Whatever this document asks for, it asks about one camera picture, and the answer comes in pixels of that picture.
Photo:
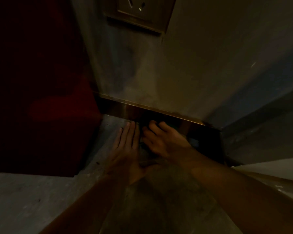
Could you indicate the person's left hand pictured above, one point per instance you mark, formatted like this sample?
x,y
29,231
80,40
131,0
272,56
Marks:
x,y
125,158

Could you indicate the person's right hand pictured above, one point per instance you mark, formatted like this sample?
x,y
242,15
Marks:
x,y
168,143

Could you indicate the person's left thumb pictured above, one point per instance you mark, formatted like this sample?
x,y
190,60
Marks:
x,y
150,164

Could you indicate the person's left little finger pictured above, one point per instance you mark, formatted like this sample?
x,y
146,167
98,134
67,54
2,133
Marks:
x,y
117,138

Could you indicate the person's left middle finger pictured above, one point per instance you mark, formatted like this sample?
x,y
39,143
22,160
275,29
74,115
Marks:
x,y
131,134

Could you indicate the person's right fingers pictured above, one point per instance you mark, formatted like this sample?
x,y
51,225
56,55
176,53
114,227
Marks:
x,y
156,131

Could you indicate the person's right forearm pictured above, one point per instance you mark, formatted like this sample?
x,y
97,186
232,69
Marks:
x,y
234,192

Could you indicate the person's left forearm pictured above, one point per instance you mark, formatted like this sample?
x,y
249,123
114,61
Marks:
x,y
88,207

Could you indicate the metallic skirting board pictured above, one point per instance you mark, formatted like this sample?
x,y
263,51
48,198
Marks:
x,y
127,110

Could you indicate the dark red cabinet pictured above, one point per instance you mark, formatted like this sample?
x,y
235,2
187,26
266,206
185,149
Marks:
x,y
39,95

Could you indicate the wall power socket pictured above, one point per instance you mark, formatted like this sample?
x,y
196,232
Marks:
x,y
141,12

